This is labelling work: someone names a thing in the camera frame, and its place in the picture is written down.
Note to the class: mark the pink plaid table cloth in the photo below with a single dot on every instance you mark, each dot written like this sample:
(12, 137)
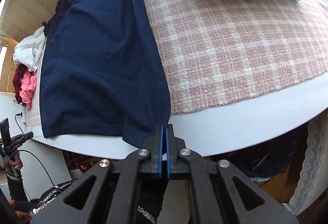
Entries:
(219, 52)

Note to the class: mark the pink garment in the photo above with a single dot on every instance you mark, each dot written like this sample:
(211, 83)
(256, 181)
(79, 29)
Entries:
(27, 88)

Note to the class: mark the crumpled white shirt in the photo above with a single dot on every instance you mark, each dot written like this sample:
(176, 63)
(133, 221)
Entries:
(28, 52)

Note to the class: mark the dark red garment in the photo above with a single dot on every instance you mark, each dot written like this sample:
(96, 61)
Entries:
(19, 73)

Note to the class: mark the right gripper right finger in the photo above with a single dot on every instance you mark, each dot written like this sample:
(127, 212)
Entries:
(176, 168)

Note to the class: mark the navy blue t-shirt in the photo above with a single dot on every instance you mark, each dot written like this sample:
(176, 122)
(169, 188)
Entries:
(101, 72)

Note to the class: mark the white lace cloth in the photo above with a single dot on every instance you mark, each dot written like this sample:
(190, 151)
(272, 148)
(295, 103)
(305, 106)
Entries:
(313, 176)

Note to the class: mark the person's left hand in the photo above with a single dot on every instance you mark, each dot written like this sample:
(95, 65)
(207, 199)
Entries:
(16, 161)

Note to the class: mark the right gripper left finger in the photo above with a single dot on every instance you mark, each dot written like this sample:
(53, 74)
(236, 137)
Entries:
(154, 145)

